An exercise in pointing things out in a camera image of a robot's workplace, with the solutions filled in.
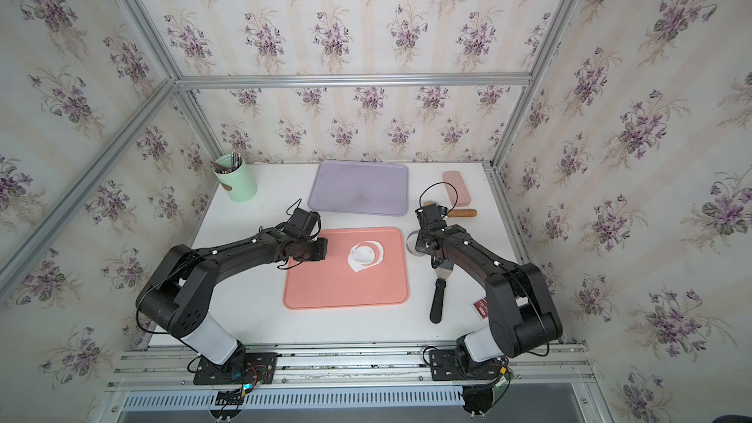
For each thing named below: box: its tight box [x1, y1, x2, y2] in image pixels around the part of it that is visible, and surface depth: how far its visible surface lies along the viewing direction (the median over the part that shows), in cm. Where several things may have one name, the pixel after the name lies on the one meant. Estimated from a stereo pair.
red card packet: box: [472, 296, 489, 320], surface depth 84 cm
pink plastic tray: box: [282, 227, 409, 310], surface depth 90 cm
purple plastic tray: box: [307, 160, 410, 216], surface depth 117 cm
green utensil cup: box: [211, 152, 258, 203], surface depth 104 cm
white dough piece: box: [347, 239, 384, 273], surface depth 95 cm
